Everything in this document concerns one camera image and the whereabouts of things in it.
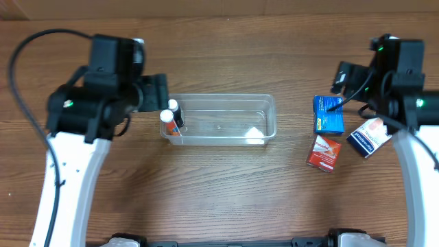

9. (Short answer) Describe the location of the dark bottle white cap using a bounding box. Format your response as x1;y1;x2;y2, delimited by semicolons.
168;99;185;128

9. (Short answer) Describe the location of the orange bottle white cap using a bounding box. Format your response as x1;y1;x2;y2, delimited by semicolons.
160;110;181;136

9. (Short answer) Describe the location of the blue medicine box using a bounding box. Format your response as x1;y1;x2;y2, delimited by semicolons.
313;95;344;134

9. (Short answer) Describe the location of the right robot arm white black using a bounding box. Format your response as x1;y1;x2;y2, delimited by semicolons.
331;34;438;246

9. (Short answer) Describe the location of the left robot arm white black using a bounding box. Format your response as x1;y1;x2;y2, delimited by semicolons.
30;34;169;246

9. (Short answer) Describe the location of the clear plastic container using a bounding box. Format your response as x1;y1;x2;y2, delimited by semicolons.
160;93;277;146

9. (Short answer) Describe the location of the white blue plaster box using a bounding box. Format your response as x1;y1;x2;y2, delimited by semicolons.
346;118;392;158

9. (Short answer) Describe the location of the red medicine box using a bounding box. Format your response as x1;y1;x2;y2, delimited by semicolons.
307;135;342;173

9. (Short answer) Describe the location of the cardboard backdrop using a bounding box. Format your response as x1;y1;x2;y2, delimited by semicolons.
1;0;438;21

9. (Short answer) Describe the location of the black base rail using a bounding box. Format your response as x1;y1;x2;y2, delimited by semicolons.
99;233;388;247

